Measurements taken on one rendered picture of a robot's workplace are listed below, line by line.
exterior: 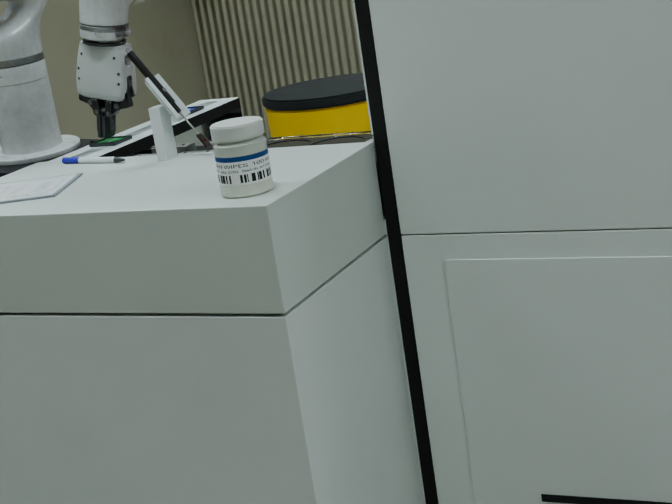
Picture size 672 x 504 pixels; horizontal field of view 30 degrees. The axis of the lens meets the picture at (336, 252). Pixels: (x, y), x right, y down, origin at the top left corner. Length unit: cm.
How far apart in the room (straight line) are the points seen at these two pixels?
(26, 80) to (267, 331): 106
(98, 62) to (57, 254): 56
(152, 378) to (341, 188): 37
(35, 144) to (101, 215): 87
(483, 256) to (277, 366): 39
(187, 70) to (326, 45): 87
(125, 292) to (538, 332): 60
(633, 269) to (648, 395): 19
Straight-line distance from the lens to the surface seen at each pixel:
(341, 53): 662
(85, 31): 223
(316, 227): 169
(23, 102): 255
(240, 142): 162
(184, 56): 708
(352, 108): 393
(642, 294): 182
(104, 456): 186
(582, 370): 188
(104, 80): 224
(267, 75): 693
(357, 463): 182
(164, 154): 199
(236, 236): 161
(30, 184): 199
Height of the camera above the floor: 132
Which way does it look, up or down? 16 degrees down
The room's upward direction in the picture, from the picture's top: 9 degrees counter-clockwise
